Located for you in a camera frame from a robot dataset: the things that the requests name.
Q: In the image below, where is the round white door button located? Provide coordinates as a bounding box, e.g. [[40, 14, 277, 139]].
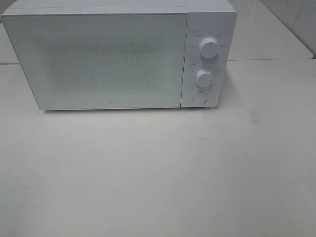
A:
[[192, 92, 207, 105]]

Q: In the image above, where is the white timer knob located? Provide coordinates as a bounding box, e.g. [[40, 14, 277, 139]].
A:
[[195, 70, 213, 88]]

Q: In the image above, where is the white microwave door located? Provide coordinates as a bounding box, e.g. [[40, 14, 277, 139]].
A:
[[2, 14, 187, 110]]

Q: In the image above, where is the upper white power knob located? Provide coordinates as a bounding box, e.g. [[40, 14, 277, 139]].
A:
[[198, 36, 220, 59]]

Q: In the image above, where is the white microwave oven body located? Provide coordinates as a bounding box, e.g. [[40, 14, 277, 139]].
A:
[[1, 0, 237, 108]]

